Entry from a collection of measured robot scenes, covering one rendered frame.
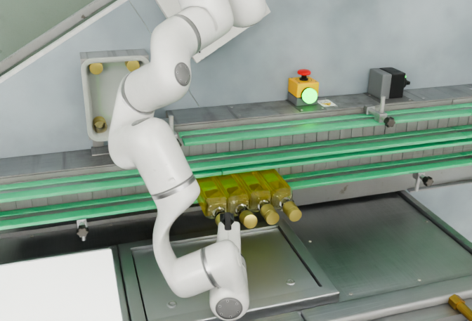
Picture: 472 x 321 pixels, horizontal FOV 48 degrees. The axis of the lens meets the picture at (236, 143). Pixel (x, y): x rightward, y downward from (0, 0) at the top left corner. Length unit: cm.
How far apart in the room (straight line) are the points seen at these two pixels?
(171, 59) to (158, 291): 58
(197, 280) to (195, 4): 52
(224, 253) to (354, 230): 69
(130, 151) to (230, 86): 69
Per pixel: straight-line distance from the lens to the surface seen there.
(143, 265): 136
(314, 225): 159
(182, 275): 99
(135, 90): 99
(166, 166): 92
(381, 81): 168
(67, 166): 146
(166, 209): 94
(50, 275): 137
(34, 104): 152
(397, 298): 131
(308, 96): 155
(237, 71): 156
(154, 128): 91
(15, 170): 148
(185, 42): 97
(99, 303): 126
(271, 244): 142
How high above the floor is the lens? 219
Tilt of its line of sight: 62 degrees down
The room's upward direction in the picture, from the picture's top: 142 degrees clockwise
